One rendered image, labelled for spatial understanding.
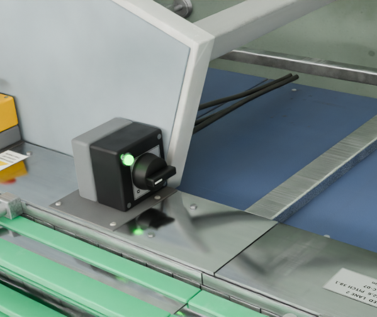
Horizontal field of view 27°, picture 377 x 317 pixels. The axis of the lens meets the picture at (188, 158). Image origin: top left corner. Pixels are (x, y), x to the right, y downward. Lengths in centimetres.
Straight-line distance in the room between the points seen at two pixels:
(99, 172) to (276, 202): 21
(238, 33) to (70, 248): 35
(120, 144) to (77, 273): 16
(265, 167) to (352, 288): 32
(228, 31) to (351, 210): 27
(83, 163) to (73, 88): 14
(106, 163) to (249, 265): 22
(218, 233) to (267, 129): 33
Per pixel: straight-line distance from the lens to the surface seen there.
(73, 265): 90
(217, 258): 84
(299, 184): 98
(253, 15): 106
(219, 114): 113
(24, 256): 93
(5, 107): 115
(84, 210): 96
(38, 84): 111
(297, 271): 81
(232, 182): 103
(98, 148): 92
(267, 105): 126
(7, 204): 100
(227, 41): 102
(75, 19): 101
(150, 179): 91
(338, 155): 105
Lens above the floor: 139
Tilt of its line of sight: 42 degrees down
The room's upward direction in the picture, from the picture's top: 121 degrees counter-clockwise
